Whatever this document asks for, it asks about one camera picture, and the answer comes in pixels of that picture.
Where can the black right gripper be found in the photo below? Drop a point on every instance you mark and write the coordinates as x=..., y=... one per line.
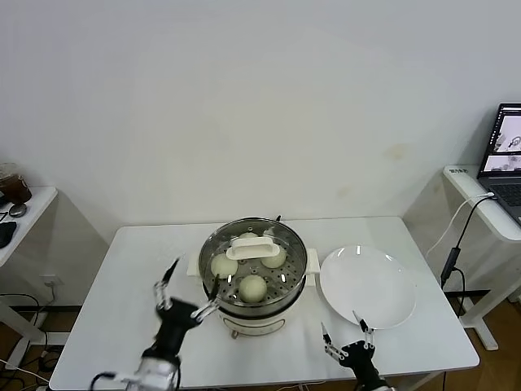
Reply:
x=362, y=358

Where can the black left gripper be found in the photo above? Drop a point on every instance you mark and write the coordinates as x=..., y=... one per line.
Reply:
x=177, y=323

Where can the white steamed baozi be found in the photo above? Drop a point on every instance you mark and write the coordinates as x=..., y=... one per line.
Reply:
x=252, y=289
x=224, y=266
x=274, y=261
x=248, y=235

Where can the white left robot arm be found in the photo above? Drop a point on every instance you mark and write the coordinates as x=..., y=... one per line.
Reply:
x=158, y=370

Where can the perforated steel steamer basket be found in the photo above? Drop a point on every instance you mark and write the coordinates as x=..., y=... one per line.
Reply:
x=293, y=291

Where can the white round plate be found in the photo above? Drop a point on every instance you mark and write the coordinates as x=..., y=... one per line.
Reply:
x=366, y=285

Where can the white electric cooker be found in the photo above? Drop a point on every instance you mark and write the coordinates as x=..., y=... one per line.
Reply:
x=252, y=326

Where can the white desk under laptop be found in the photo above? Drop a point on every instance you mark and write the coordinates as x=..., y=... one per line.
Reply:
x=480, y=332

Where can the white desk under coffee cup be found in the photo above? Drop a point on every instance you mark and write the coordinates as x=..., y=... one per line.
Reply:
x=36, y=203

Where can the round grey disc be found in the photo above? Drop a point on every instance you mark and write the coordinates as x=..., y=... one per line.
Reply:
x=18, y=209

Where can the black computer mouse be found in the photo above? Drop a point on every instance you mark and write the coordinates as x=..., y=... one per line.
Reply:
x=7, y=234

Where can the grey open laptop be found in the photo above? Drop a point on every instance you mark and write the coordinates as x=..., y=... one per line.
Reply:
x=504, y=163

